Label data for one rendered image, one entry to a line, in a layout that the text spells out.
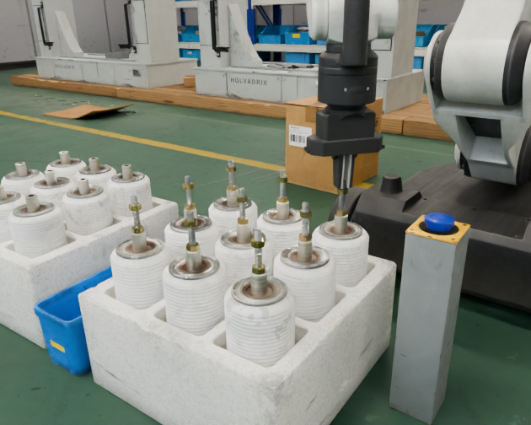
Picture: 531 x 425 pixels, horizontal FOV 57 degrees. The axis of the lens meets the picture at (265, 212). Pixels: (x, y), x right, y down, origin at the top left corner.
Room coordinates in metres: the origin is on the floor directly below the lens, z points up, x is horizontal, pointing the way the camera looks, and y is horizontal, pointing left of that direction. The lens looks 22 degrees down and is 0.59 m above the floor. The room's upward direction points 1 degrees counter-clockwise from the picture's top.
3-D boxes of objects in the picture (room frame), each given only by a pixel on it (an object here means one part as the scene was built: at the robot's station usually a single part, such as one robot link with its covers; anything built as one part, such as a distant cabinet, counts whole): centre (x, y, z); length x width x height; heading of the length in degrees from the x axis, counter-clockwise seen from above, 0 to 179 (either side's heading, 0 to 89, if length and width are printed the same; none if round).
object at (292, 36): (6.40, -0.56, 0.36); 0.50 x 0.38 x 0.21; 142
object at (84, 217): (0.99, 0.38, 0.16); 0.10 x 0.10 x 0.18
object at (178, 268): (0.64, 0.11, 0.25); 0.08 x 0.08 x 0.01
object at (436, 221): (0.63, -0.24, 0.32); 0.04 x 0.04 x 0.02
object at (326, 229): (0.76, -0.13, 0.25); 0.08 x 0.08 x 0.01
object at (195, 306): (0.64, 0.11, 0.16); 0.10 x 0.10 x 0.18
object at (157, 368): (0.74, 0.04, 0.09); 0.39 x 0.39 x 0.18; 54
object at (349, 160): (0.77, -0.14, 0.36); 0.03 x 0.02 x 0.06; 13
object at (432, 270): (0.63, -0.24, 0.16); 0.07 x 0.07 x 0.31; 54
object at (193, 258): (0.64, 0.11, 0.26); 0.02 x 0.02 x 0.03
